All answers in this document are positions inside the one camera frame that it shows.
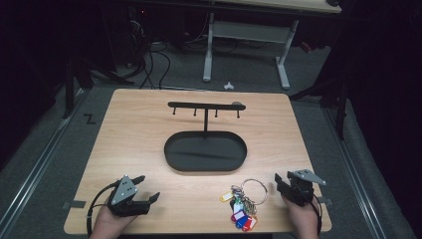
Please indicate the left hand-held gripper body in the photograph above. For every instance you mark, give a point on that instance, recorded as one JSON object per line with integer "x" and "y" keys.
{"x": 123, "y": 194}

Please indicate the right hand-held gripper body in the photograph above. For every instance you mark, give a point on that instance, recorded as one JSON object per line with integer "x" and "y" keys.
{"x": 302, "y": 191}

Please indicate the black key holder with tray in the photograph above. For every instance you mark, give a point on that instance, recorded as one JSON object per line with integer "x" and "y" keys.
{"x": 205, "y": 152}

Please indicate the person's right hand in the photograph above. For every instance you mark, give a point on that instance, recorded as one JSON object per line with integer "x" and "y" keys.
{"x": 303, "y": 219}

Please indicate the person's left hand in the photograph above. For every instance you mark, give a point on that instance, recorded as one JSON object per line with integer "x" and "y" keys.
{"x": 107, "y": 224}

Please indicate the grey tape strip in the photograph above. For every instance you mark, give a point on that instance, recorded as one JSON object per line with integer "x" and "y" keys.
{"x": 326, "y": 200}
{"x": 74, "y": 204}

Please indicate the black metal stand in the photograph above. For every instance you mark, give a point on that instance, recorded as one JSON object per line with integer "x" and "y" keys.
{"x": 70, "y": 89}
{"x": 340, "y": 103}

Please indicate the small white floor object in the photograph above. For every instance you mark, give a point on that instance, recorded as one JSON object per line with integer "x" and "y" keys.
{"x": 228, "y": 86}

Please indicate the aluminium floor rail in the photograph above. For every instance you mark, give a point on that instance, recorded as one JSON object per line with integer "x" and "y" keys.
{"x": 36, "y": 169}
{"x": 351, "y": 172}

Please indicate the white metal frame desk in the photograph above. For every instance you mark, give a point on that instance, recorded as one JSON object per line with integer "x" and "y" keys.
{"x": 249, "y": 31}

